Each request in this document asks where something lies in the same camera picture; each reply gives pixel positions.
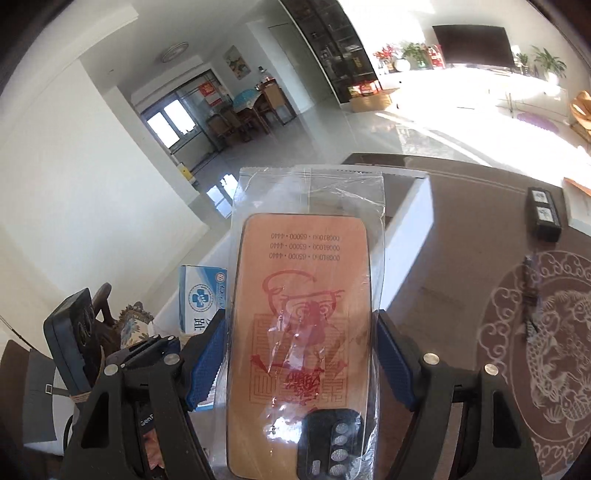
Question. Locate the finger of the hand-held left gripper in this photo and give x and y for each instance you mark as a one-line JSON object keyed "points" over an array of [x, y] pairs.
{"points": [[147, 346]]}

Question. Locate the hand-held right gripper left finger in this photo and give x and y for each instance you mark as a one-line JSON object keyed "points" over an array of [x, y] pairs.
{"points": [[205, 364]]}

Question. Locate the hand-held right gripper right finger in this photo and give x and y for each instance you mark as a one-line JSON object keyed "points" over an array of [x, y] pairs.
{"points": [[392, 364]]}

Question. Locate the orange phone case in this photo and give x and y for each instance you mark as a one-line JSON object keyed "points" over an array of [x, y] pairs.
{"points": [[300, 300]]}

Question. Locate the large white storage box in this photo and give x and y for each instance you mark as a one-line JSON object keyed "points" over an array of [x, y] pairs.
{"points": [[408, 207]]}

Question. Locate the patterned seat cushion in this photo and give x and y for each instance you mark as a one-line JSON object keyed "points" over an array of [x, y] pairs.
{"points": [[134, 323]]}

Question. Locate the dark wooden chair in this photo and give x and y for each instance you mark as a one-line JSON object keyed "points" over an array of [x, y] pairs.
{"points": [[104, 300]]}

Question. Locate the blue and white carton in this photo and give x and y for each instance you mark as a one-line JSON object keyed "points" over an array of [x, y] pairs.
{"points": [[203, 295]]}

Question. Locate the dark phone case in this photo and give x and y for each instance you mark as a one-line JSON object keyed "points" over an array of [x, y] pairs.
{"points": [[69, 332]]}

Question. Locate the grey bag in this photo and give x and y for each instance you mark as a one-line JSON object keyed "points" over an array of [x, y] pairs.
{"points": [[39, 406]]}

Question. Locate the black box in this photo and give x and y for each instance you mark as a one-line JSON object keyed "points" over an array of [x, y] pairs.
{"points": [[545, 212]]}

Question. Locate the glass sliding door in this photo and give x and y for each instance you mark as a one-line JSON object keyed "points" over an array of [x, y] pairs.
{"points": [[184, 120]]}

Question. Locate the white flat box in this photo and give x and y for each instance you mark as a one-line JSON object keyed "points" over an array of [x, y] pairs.
{"points": [[579, 198]]}

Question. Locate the red door poster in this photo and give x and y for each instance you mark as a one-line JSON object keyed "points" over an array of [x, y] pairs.
{"points": [[210, 90]]}

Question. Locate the dining table with blue cloth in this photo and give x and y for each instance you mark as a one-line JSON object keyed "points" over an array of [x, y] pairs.
{"points": [[247, 99]]}

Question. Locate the wooden dining chair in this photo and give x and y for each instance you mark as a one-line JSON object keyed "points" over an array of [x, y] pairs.
{"points": [[274, 99]]}

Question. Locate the colourful printed box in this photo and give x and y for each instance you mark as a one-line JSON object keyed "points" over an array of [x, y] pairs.
{"points": [[364, 87]]}

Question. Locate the purple mat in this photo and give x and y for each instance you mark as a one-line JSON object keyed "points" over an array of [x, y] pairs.
{"points": [[535, 122]]}

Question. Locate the white television cabinet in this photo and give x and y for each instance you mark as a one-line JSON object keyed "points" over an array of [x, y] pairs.
{"points": [[461, 83]]}

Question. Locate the red flower arrangement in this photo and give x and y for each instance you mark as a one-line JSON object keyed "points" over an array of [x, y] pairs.
{"points": [[387, 55]]}

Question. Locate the white door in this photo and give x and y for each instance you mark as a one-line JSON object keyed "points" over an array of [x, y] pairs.
{"points": [[291, 64]]}

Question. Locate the red gift box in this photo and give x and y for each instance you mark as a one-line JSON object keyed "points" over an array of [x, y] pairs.
{"points": [[434, 55]]}

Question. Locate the green potted plant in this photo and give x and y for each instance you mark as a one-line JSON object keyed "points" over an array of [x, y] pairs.
{"points": [[413, 50]]}

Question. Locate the orange lounge chair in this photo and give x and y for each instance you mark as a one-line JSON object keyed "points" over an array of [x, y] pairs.
{"points": [[581, 110]]}

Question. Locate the dark glass cabinet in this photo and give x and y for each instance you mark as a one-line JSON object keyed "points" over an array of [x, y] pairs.
{"points": [[337, 41]]}

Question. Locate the small potted plant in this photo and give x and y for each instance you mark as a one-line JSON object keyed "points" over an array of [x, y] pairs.
{"points": [[522, 60]]}

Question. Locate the black television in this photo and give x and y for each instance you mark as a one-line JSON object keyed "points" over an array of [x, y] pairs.
{"points": [[475, 44]]}

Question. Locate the leafy plant in white pot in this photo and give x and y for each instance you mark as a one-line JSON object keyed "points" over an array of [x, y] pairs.
{"points": [[549, 62]]}

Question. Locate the framed wall painting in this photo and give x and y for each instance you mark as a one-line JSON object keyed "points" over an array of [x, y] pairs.
{"points": [[238, 60]]}

